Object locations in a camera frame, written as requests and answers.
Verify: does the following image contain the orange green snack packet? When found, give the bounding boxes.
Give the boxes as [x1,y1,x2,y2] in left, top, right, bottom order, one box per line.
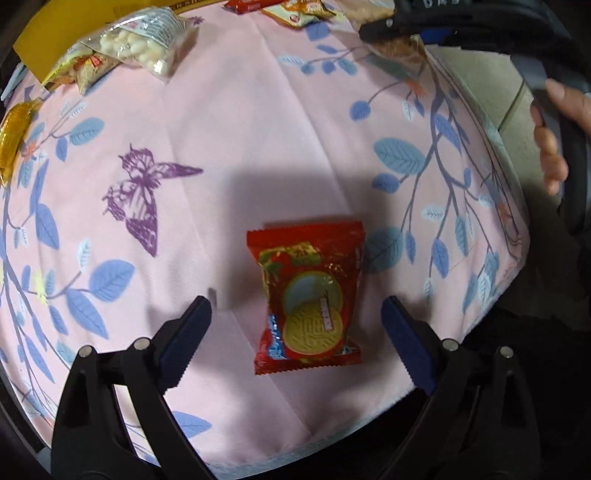
[262,0,337,29]

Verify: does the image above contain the red snack bar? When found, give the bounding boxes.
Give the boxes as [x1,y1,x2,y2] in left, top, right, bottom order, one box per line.
[223,0,281,15]

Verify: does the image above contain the red cookie packet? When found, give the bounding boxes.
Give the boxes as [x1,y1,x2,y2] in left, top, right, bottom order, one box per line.
[246,221,365,375]

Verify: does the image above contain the clear bag white round snacks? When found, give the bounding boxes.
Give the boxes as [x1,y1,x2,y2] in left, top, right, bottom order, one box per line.
[80,7,197,81]

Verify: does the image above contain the golden orange snack packet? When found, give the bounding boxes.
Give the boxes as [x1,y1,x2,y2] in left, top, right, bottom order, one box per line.
[0,99,43,186]

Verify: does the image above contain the pink biscuit bag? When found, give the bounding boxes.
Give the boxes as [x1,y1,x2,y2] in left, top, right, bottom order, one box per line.
[338,0,428,67]

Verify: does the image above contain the person's right hand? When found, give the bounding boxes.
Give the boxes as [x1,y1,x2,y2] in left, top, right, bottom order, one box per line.
[530,79,591,195]

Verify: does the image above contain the pink floral tablecloth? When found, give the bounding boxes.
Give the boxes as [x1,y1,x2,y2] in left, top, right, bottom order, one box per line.
[1,5,530,478]

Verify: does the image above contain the orange beige snack packet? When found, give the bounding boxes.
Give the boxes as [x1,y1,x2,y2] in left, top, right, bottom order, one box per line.
[42,42,120,95]

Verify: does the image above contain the yellow cardboard box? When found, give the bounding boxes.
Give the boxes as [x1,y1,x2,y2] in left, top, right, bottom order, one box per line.
[13,0,215,82]

